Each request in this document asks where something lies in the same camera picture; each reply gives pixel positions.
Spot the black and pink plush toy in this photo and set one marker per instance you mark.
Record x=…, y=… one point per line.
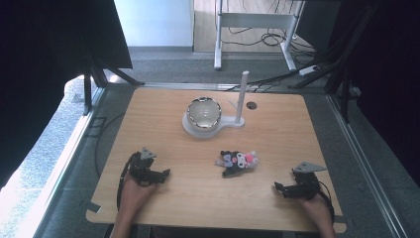
x=237, y=162

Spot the white stand with pole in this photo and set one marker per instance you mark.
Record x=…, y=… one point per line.
x=228, y=123

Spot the person's right hand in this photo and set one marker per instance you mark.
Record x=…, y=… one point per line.
x=313, y=205

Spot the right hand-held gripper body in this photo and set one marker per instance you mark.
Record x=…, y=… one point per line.
x=306, y=185

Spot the white power strip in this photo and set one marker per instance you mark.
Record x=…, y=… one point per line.
x=308, y=70

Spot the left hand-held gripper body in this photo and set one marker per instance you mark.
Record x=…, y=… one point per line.
x=141, y=168

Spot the white metal desk frame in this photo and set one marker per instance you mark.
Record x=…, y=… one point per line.
x=254, y=20

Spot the shiny metal bowl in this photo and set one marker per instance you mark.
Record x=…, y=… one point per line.
x=204, y=112

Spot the aluminium floor rail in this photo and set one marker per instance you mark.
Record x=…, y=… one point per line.
x=66, y=165
x=363, y=165

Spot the black curtain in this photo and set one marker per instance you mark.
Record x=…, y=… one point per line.
x=383, y=72
x=39, y=66

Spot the black metal stand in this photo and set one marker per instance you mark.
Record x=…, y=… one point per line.
x=336, y=62
x=95, y=77

